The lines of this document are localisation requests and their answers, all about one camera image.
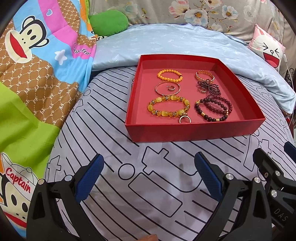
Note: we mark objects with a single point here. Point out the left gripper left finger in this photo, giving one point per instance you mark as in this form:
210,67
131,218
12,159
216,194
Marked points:
55,211

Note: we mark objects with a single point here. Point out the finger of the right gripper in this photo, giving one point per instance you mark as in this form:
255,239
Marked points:
290,149
277,185

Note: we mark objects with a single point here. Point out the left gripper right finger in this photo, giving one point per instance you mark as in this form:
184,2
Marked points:
253,220

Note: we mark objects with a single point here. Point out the red jewelry tray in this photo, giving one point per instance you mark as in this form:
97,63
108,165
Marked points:
154,118

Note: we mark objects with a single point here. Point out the person's left hand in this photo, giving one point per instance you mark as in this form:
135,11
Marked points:
152,237

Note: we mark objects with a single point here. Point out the grey striped bed sheet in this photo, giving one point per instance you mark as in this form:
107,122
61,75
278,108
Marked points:
154,188

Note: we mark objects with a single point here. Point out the pink cat face pillow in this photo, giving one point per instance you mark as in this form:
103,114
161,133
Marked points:
266,47

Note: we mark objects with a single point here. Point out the thin gold bangle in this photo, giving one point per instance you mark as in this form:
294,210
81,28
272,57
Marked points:
167,88

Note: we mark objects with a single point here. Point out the floral grey pillow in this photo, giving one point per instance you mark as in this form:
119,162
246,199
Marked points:
235,18

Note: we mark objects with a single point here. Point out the cartoon monkey quilt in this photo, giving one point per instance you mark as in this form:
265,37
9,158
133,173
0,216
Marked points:
47,50

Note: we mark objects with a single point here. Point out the light blue pillow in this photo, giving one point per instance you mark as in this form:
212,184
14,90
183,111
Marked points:
125,49

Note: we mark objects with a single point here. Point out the green plush cushion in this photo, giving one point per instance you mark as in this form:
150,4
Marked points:
108,23

